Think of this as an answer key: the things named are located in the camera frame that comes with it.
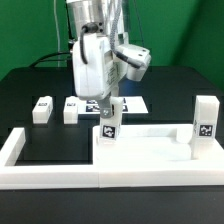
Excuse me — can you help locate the white U-shaped boundary frame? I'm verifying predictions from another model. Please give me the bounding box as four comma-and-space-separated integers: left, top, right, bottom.
0, 128, 224, 189

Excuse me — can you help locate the black cable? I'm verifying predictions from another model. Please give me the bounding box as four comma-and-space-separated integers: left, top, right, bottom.
29, 50, 74, 69

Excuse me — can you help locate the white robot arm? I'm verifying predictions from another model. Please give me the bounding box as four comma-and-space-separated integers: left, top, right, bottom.
66, 0, 130, 118

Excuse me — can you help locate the white desk tabletop tray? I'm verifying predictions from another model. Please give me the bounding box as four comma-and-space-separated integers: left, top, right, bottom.
91, 123, 224, 175

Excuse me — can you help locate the fiducial marker base plate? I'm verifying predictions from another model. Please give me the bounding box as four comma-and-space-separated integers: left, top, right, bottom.
78, 96, 148, 114

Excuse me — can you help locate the white hanging cable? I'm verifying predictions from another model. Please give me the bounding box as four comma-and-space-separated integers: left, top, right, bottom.
53, 0, 62, 68

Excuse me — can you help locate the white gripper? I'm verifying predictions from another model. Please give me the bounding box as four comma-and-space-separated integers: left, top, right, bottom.
73, 33, 127, 119

